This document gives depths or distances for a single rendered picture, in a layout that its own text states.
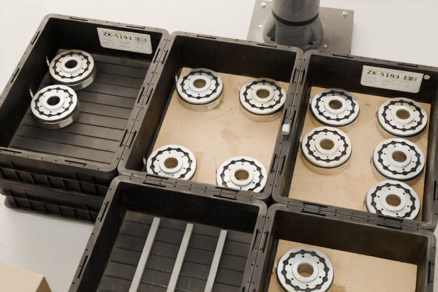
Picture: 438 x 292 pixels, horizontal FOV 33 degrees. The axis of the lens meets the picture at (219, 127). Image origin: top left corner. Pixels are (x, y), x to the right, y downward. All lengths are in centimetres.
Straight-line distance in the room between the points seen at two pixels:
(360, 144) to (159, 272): 50
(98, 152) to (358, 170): 55
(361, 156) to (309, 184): 13
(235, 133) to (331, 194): 25
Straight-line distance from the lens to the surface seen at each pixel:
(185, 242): 142
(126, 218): 148
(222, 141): 157
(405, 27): 202
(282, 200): 136
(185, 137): 158
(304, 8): 176
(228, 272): 140
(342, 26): 194
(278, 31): 181
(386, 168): 151
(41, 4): 214
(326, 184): 151
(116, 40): 172
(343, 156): 151
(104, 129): 162
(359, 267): 142
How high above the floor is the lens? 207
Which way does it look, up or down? 51 degrees down
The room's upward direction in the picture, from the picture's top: 4 degrees counter-clockwise
